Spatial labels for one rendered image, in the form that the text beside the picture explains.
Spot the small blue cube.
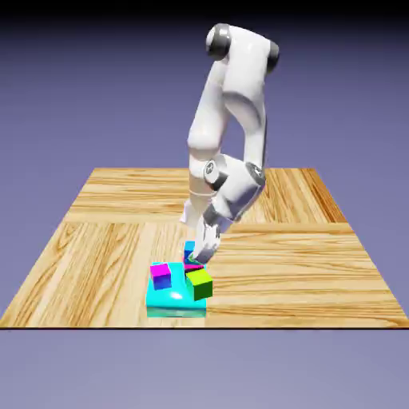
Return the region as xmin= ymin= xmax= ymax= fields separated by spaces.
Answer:
xmin=183 ymin=240 xmax=197 ymax=265

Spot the large cyan box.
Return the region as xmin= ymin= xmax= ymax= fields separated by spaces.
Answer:
xmin=145 ymin=261 xmax=208 ymax=319

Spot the small green cube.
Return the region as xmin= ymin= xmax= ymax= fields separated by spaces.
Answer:
xmin=185 ymin=268 xmax=214 ymax=302

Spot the small magenta cube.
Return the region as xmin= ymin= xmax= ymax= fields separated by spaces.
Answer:
xmin=149 ymin=262 xmax=173 ymax=291

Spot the small pink cube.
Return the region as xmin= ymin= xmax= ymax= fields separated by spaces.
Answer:
xmin=182 ymin=255 xmax=205 ymax=272

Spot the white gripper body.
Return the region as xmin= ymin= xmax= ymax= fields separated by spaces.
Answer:
xmin=190 ymin=216 xmax=222 ymax=265

